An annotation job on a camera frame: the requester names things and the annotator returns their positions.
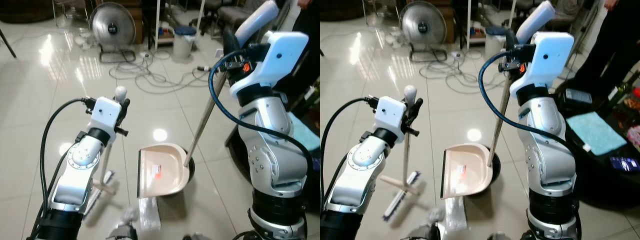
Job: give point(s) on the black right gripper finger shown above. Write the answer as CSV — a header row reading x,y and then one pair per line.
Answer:
x,y
511,42
231,42

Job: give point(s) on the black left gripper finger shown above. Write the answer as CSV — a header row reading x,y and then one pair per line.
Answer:
x,y
418,107
126,106

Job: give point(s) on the wooden broom with white knob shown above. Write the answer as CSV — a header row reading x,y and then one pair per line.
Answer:
x,y
400,185
104,189

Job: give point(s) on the clear plastic wrapper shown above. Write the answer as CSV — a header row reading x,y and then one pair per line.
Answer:
x,y
131,214
436,215

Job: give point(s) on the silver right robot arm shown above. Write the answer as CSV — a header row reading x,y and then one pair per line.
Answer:
x,y
550,160
270,160

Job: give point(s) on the grey round floor fan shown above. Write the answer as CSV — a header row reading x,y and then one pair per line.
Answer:
x,y
424,27
112,27

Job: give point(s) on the metal chair with brown cushion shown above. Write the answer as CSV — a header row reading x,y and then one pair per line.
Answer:
x,y
232,15
565,10

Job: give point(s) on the person in black trousers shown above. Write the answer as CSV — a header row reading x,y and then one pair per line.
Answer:
x,y
615,45
307,45

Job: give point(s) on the white power strip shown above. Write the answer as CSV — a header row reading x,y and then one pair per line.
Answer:
x,y
143,55
456,54

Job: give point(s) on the crumpled pale rag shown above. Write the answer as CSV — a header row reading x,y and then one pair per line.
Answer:
x,y
87,41
401,40

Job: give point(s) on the dark grey calculator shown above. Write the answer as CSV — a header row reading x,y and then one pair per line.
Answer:
x,y
578,96

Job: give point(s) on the black round trash bin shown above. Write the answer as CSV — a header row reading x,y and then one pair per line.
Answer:
x,y
498,170
192,172

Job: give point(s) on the flat clear plastic bag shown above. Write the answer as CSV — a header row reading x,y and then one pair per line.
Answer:
x,y
149,215
456,215

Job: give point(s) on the teal cleaning cloth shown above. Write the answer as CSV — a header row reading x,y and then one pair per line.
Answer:
x,y
595,132
305,132

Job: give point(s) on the dark brown woven basket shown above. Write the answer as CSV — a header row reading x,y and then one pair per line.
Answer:
x,y
340,9
25,10

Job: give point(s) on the dark blue phone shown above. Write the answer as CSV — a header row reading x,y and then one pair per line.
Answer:
x,y
316,166
624,163

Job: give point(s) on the dark glass bottle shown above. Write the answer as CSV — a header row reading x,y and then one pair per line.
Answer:
x,y
622,90

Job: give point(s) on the grey left robot leg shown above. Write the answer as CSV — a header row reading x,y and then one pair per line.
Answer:
x,y
425,233
121,232

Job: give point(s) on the grey robot leg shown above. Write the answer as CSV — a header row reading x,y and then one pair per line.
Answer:
x,y
499,237
196,237
121,232
425,233

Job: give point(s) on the grey right robot leg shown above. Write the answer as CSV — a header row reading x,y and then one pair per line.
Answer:
x,y
499,237
196,237

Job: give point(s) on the black slanted stand leg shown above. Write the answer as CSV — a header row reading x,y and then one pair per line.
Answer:
x,y
7,42

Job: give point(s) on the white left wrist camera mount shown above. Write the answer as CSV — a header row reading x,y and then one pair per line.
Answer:
x,y
392,117
105,117

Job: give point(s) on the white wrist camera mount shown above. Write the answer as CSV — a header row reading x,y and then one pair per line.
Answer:
x,y
392,117
550,57
282,55
105,117

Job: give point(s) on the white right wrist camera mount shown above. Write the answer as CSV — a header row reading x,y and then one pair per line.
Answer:
x,y
282,55
550,57

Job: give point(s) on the white rack post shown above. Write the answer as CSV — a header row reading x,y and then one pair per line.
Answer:
x,y
157,25
469,25

